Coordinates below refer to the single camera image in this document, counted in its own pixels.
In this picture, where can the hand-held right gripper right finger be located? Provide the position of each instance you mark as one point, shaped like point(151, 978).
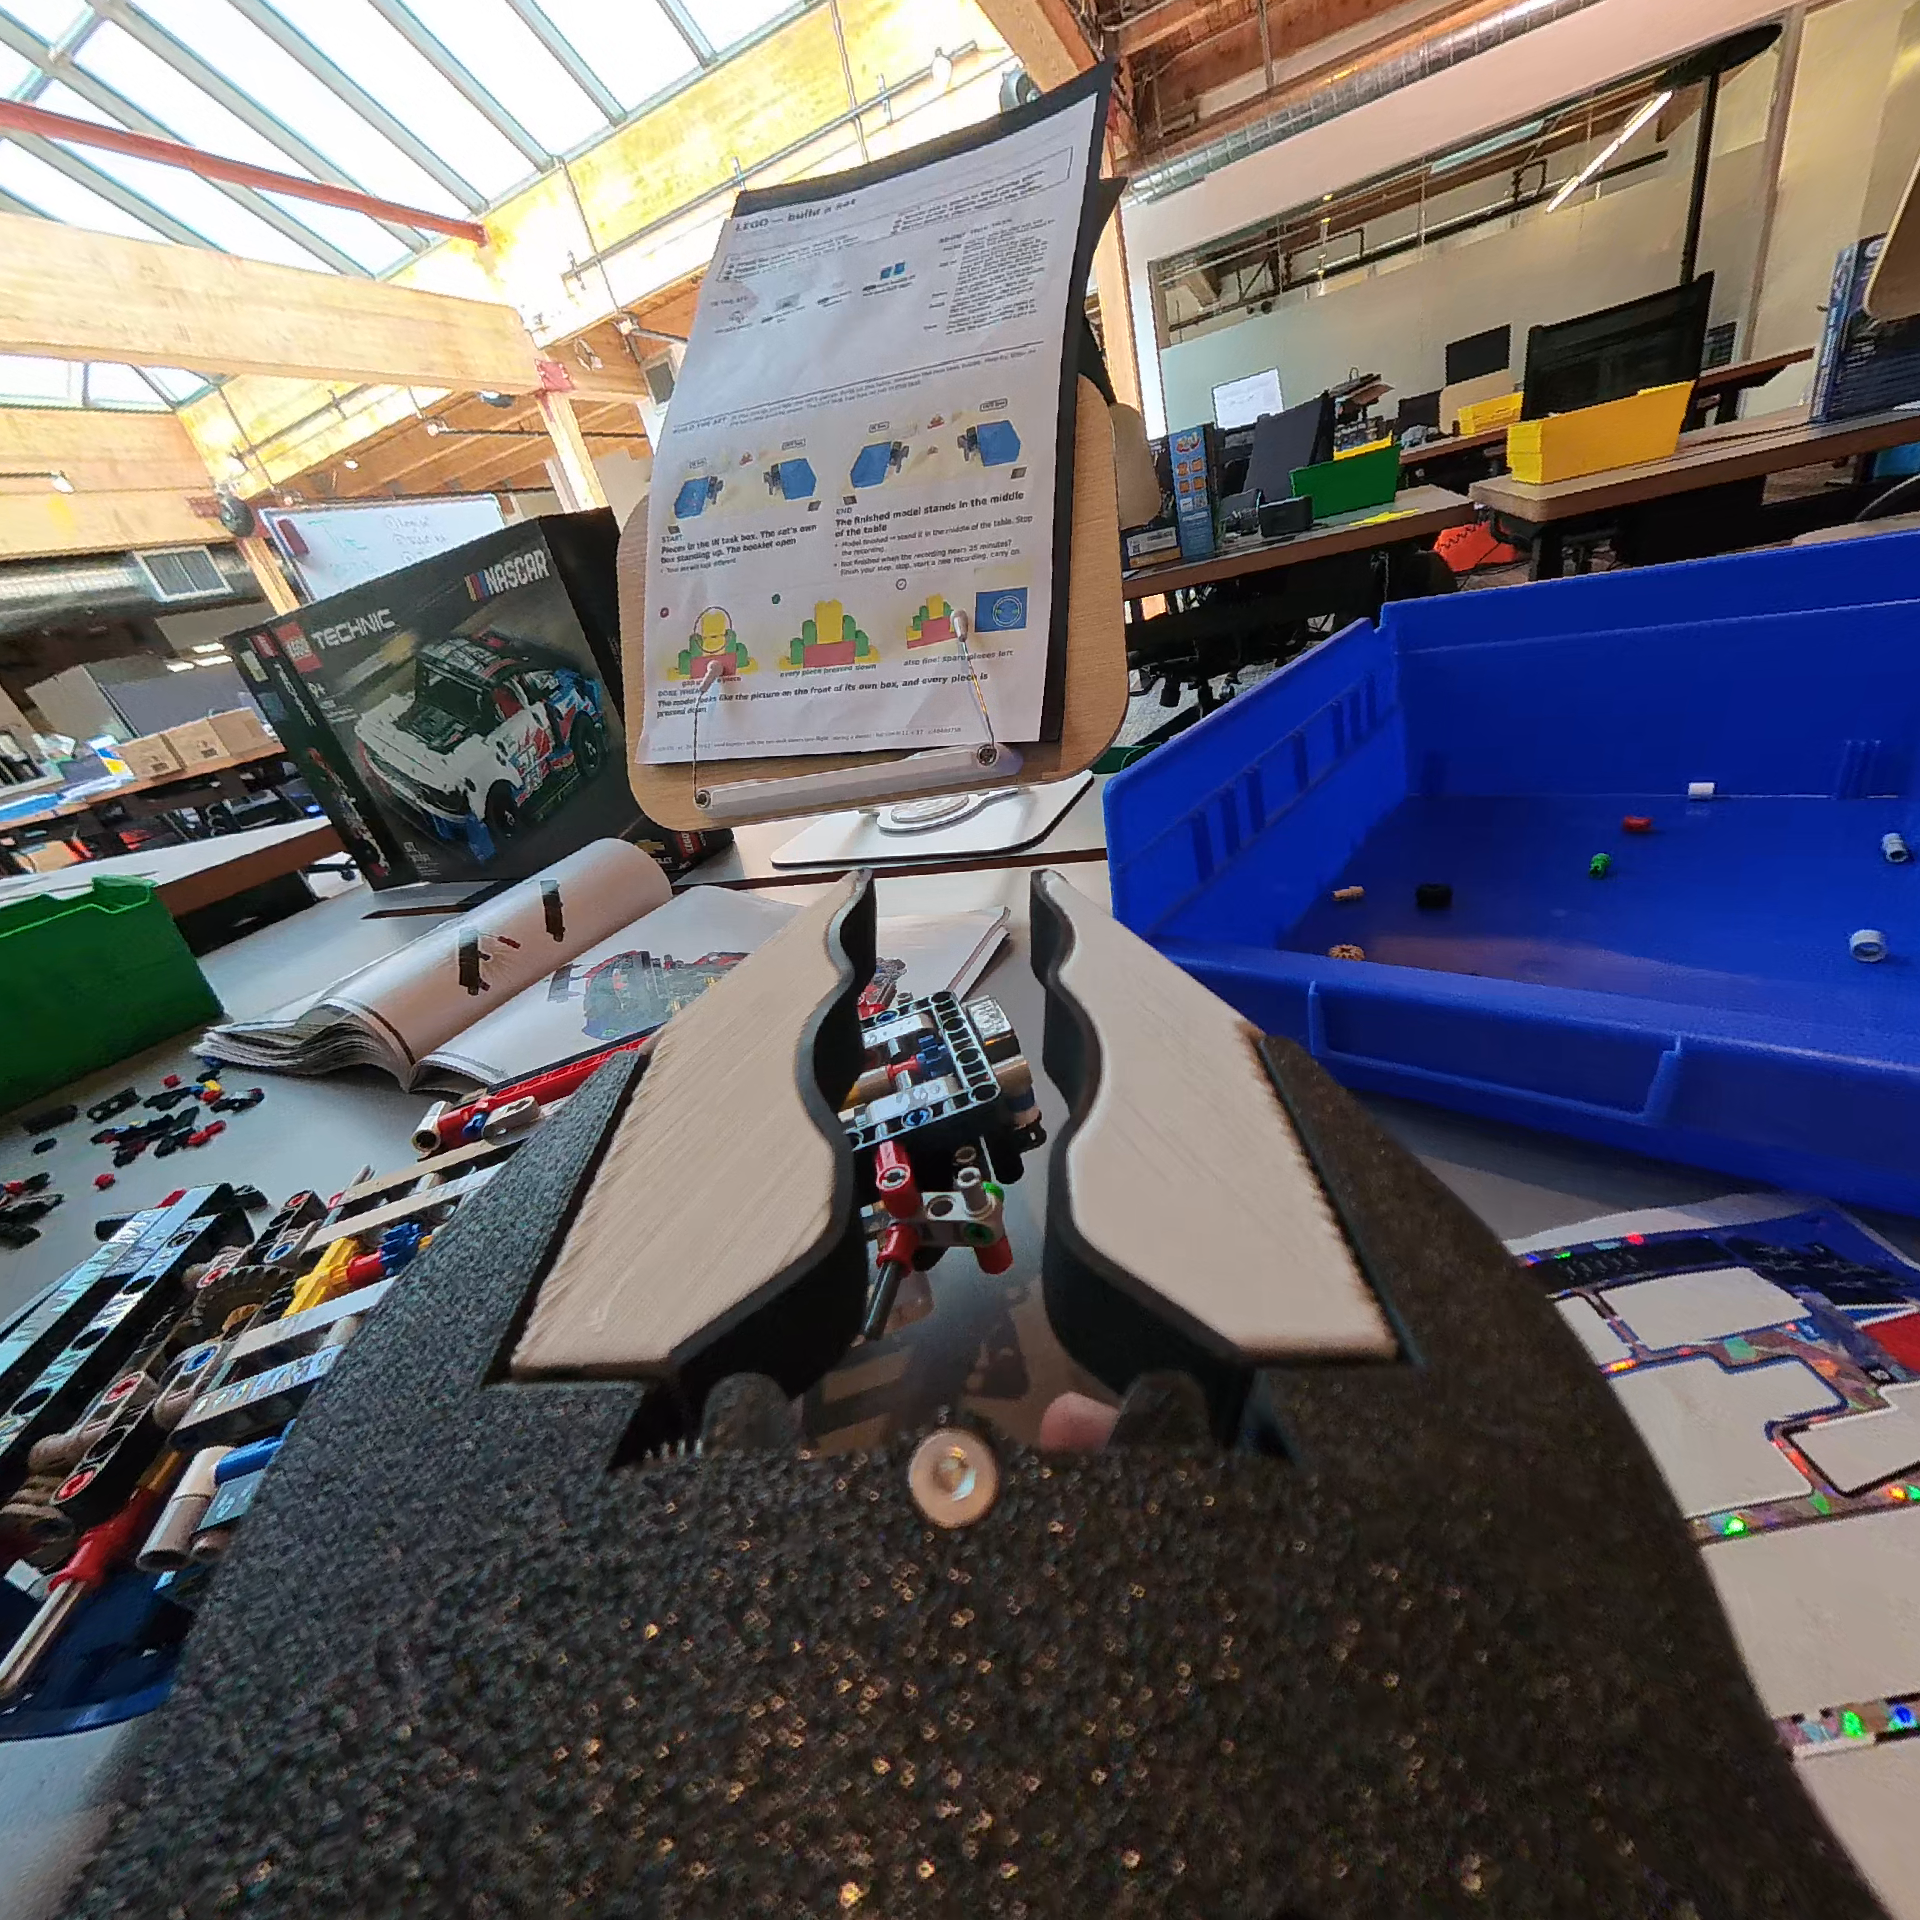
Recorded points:
point(1215, 1196)

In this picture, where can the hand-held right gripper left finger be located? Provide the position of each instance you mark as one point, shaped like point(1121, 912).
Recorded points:
point(686, 1196)

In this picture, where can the instruction booklet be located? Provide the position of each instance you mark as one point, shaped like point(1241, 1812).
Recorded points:
point(598, 960)

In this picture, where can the pile of small toy bricks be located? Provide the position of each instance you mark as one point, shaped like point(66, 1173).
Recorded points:
point(151, 1102)

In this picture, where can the partly built toy car model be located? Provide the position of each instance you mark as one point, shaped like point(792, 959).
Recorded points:
point(151, 1354)

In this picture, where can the wood-edged office desk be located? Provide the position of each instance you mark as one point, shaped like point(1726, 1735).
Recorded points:
point(1295, 536)
point(177, 865)
point(1726, 463)

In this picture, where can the blue plastic bin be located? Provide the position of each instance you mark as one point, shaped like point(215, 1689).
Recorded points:
point(1501, 1076)

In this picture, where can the shiny sticker sheet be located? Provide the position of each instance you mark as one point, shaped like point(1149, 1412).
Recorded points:
point(1698, 1389)

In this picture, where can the black office chair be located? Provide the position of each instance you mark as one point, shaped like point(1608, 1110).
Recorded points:
point(1196, 663)

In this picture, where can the black toy car set box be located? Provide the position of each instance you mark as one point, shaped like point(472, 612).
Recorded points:
point(456, 709)

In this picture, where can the wooden document stand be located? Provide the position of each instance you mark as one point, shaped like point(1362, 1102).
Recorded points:
point(1903, 235)
point(1102, 602)

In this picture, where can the green plastic bin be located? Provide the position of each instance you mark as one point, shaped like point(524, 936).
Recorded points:
point(1345, 485)
point(93, 987)

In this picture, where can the cardboard box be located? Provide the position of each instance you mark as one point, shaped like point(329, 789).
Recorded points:
point(222, 735)
point(146, 755)

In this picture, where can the orange object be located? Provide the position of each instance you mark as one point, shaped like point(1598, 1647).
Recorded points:
point(1477, 546)

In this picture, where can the blue and orange box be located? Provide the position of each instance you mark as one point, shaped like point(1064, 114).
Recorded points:
point(1191, 494)

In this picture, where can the whiteboard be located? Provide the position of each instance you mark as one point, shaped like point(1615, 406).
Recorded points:
point(390, 546)

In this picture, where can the printed instruction sheet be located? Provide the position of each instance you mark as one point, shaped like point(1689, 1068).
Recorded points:
point(853, 452)

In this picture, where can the small yellow plastic bin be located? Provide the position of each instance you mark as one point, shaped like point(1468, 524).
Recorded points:
point(1485, 417)

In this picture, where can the large yellow plastic bin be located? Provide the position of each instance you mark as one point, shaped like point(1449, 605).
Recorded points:
point(1598, 447)

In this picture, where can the large black monitor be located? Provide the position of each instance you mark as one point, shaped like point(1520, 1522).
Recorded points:
point(1615, 344)

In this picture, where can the blue toy set box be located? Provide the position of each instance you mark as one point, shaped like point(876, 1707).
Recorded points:
point(1865, 344)

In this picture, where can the black floor lamp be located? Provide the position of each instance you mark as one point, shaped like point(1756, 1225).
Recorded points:
point(1743, 44)

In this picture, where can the white wall screen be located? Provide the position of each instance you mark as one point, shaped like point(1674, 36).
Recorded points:
point(1246, 398)

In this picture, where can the black round wall fan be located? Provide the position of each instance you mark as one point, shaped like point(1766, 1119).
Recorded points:
point(233, 510)

